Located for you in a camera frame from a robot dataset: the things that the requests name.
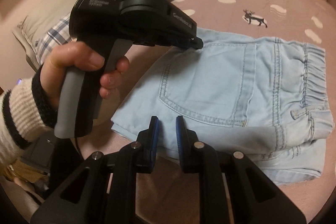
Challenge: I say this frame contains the person's left hand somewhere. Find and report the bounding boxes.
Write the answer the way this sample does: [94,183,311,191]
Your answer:
[40,42,130,110]

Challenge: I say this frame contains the light blue denim pants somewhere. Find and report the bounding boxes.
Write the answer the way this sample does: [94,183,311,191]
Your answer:
[112,28,334,185]

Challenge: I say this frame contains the plaid grey white pillow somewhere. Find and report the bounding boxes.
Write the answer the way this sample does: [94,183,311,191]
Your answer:
[34,13,72,65]

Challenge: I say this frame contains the white knit sleeve forearm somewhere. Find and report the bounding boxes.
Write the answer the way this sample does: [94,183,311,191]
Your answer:
[1,69,57,169]

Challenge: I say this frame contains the pink polka dot bedspread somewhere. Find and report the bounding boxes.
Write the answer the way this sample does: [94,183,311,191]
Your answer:
[0,0,336,224]

